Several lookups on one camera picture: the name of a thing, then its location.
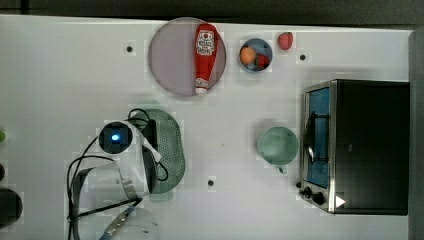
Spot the green plastic strainer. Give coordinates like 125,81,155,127
127,104,186,203

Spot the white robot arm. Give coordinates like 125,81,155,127
68,119,161,240

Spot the green mug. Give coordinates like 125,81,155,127
256,126,299,175

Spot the orange toy fruit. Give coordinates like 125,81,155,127
240,47,256,65

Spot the red toy strawberry in bowl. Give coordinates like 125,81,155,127
255,54,270,70

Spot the grey round plate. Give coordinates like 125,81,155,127
148,17,227,96

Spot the red ketchup bottle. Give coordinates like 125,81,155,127
194,23,218,95

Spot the blue bowl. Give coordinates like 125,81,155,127
239,38,273,73

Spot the pink toy strawberry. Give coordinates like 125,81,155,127
278,32,293,51

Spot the black toaster oven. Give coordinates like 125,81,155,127
296,79,410,216

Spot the green toy lime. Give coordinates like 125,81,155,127
0,131,6,142

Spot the black cylinder base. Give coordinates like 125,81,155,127
0,188,23,228

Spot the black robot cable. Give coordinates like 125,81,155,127
65,108,170,240

